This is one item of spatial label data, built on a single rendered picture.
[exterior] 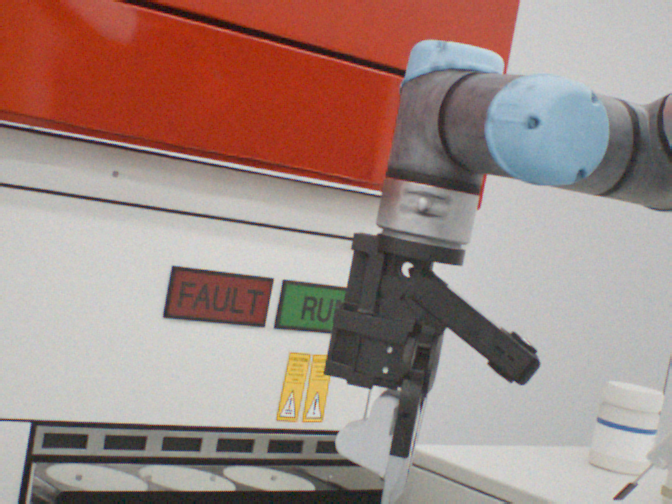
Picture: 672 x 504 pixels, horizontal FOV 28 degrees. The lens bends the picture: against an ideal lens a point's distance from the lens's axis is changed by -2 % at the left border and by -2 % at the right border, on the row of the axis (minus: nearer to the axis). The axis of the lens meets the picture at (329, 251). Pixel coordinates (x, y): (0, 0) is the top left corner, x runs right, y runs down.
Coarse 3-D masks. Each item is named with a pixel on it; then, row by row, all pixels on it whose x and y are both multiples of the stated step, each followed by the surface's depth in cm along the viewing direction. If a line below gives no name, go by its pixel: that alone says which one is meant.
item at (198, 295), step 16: (176, 272) 121; (176, 288) 122; (192, 288) 123; (208, 288) 124; (224, 288) 125; (240, 288) 126; (256, 288) 127; (176, 304) 122; (192, 304) 123; (208, 304) 124; (224, 304) 125; (240, 304) 127; (256, 304) 128; (240, 320) 127; (256, 320) 128
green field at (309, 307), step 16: (288, 288) 130; (304, 288) 131; (320, 288) 133; (288, 304) 130; (304, 304) 132; (320, 304) 133; (336, 304) 134; (288, 320) 131; (304, 320) 132; (320, 320) 133
